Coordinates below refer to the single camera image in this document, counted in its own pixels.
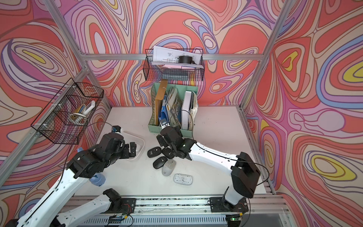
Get magazines stack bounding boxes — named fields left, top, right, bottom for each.
left=166, top=87, right=182, bottom=129

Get white paper sheets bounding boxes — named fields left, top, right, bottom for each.
left=151, top=46, right=202, bottom=65

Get white binder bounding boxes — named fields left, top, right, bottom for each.
left=181, top=91, right=192, bottom=130

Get black mouse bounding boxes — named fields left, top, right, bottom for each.
left=162, top=147, right=175, bottom=159
left=153, top=156, right=168, bottom=169
left=147, top=147, right=162, bottom=158

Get brown folder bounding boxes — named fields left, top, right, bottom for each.
left=153, top=79, right=168, bottom=126

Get black wire basket back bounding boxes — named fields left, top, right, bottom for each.
left=143, top=48, right=206, bottom=82

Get white storage box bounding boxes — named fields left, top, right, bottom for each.
left=121, top=131, right=145, bottom=162

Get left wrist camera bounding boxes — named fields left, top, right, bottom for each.
left=111, top=125, right=122, bottom=133

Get black wire basket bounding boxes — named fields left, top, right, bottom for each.
left=143, top=48, right=206, bottom=82
left=31, top=79, right=104, bottom=145

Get green file organizer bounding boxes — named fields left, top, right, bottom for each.
left=148, top=83, right=198, bottom=138

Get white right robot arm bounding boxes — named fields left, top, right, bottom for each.
left=157, top=126, right=261, bottom=212

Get blue booklet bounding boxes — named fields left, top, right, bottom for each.
left=158, top=95, right=170, bottom=128

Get black wire basket left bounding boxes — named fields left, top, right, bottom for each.
left=31, top=79, right=104, bottom=145

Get white upside-down mouse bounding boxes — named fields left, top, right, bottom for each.
left=174, top=174, right=193, bottom=186

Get black mouse front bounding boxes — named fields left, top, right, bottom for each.
left=153, top=156, right=168, bottom=169

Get black tape roll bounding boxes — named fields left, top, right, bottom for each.
left=178, top=55, right=195, bottom=64

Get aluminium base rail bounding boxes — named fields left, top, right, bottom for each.
left=78, top=194, right=297, bottom=227

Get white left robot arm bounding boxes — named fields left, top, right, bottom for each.
left=6, top=132, right=133, bottom=227

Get white remote control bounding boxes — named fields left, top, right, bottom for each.
left=82, top=100, right=95, bottom=116

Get grey mouse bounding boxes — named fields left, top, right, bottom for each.
left=162, top=159, right=176, bottom=176

